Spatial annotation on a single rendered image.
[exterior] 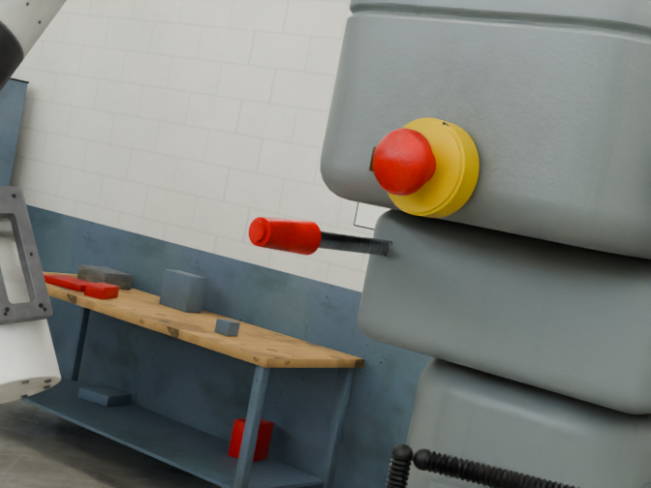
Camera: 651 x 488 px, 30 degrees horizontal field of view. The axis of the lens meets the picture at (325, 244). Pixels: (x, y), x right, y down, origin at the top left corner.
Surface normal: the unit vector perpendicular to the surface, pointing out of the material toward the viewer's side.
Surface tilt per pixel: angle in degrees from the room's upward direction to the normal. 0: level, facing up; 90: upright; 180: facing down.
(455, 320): 90
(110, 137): 90
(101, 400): 90
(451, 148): 90
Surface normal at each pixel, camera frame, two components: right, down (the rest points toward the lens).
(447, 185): -0.63, -0.07
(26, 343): 0.62, -0.36
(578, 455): -0.19, 0.01
